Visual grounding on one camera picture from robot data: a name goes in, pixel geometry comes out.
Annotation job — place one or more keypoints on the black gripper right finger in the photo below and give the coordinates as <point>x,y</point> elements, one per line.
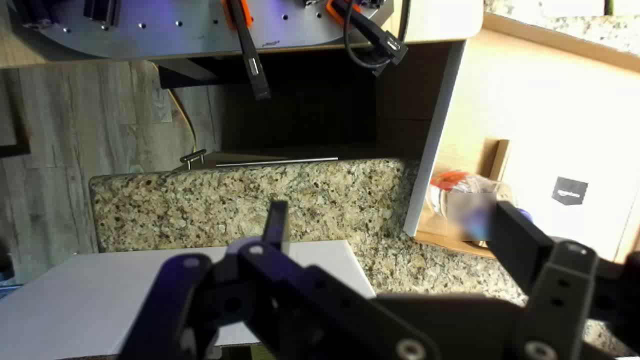
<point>560,287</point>

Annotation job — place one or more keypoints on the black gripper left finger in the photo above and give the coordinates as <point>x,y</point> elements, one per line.
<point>201,312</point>

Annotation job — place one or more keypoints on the flat white board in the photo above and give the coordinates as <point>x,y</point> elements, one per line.
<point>67,301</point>

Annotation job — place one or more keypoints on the thin metal rod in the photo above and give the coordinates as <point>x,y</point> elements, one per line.
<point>267,161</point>

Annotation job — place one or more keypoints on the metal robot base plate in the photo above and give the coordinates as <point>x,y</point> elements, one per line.
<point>167,33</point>

